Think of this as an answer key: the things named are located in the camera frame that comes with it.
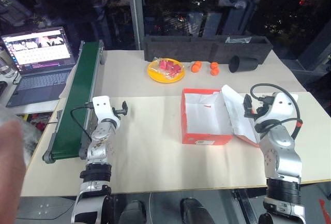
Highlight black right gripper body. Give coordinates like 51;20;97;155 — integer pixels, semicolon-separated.
252;94;275;122

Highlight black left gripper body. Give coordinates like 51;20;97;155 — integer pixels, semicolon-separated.
111;106;124;120

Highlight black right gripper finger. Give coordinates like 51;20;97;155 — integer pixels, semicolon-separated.
243;106;256;120
243;93;253;109

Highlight green conveyor belt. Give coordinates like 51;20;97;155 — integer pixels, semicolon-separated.
42;40;106;165

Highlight orange cardboard box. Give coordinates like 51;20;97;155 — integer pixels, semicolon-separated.
180;84;261;148

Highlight person's bare hand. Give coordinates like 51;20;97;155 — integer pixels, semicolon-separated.
0;120;28;224

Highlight black cup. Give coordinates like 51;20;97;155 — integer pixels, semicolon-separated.
228;55;260;74

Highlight orange fruit cluster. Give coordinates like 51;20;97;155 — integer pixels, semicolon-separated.
209;61;221;77
190;61;203;73

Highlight yellow plate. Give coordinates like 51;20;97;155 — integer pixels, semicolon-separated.
147;58;186;83

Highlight red pieces in clear bag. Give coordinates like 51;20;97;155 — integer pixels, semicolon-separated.
152;57;185;79

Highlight clear plastic packet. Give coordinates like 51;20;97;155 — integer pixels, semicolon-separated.
224;37;252;44

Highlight black foam tray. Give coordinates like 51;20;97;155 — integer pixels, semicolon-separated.
143;35;274;65

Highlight open grey laptop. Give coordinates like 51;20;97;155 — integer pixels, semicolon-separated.
1;26;78;109

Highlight grey fuzzy item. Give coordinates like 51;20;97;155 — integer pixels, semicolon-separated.
0;103;43;168

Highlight black metal strut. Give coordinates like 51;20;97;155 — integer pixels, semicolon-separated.
232;188;257;224

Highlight small dark rounded shape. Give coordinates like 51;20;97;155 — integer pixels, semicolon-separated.
258;212;274;224

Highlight clear glass jar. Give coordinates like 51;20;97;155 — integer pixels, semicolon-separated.
0;50;17;79

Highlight grey metal plate with screws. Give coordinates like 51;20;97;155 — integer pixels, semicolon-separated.
14;196;76;220

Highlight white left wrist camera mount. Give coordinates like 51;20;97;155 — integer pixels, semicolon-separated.
92;95;121;129

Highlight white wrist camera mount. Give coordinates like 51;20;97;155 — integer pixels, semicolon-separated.
266;92;299;124
92;95;121;129

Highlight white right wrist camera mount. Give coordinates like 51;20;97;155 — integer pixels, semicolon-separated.
266;92;299;124

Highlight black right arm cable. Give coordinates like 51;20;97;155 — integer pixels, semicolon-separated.
250;83;304;141

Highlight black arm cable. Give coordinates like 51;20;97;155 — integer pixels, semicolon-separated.
70;102;94;142
250;83;304;141

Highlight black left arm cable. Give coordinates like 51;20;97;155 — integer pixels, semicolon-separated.
70;102;94;142

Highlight grey window frame post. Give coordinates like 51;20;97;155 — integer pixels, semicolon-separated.
126;0;145;51

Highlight thin white cable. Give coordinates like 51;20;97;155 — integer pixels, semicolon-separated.
148;192;154;224

